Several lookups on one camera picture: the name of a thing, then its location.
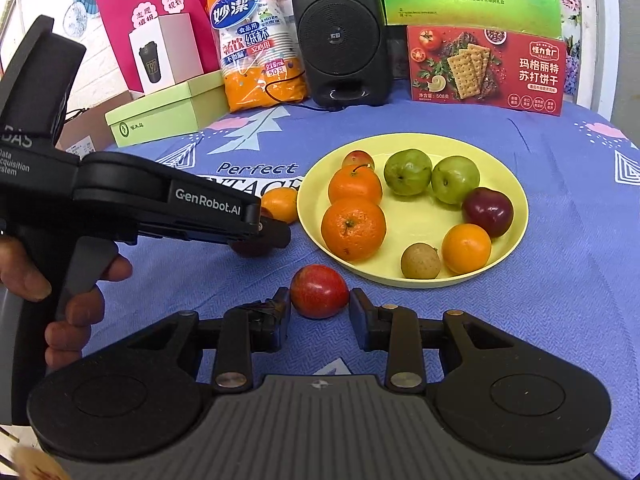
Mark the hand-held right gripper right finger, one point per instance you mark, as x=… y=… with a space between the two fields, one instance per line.
x=356 y=310

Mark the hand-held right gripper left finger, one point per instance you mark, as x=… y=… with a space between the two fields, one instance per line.
x=286 y=310

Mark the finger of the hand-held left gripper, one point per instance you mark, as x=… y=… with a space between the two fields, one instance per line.
x=275 y=237

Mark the dark purple plum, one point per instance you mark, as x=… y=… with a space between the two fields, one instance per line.
x=250 y=250
x=487 y=211

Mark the small red tomato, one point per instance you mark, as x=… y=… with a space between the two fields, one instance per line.
x=319 y=291

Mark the large orange mandarin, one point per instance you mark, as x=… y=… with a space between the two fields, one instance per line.
x=353 y=228
x=355 y=185

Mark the brown kiwi front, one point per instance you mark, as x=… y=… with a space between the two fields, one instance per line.
x=421 y=260

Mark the yellow plastic plate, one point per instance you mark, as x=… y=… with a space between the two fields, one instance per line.
x=420 y=215

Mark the small orange kumquat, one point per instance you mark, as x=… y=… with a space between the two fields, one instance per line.
x=466 y=248
x=280 y=205

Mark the green pear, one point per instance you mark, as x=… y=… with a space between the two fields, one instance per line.
x=455 y=180
x=407 y=171

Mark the person's left hand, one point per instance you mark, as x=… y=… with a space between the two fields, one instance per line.
x=87 y=307

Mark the brown cardboard box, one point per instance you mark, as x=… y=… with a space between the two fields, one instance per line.
x=92 y=132

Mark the green shoe box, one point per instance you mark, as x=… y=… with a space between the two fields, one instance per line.
x=165 y=115

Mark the orange paper cup pack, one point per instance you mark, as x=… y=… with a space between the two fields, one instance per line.
x=250 y=90

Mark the white cup box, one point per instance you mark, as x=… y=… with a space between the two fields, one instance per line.
x=187 y=45

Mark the pink paper bag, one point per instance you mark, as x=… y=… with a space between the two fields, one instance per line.
x=115 y=25

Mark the blue paper fan decoration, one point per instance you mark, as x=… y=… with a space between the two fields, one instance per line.
x=76 y=17

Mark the black speaker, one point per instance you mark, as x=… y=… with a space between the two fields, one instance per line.
x=340 y=35

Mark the blue printed tablecloth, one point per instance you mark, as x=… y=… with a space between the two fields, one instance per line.
x=550 y=210

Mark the red cracker box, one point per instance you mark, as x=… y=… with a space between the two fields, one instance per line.
x=540 y=75

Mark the floral wall strip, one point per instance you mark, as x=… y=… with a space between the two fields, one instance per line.
x=570 y=60

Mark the white door frame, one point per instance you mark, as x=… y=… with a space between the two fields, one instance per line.
x=600 y=35

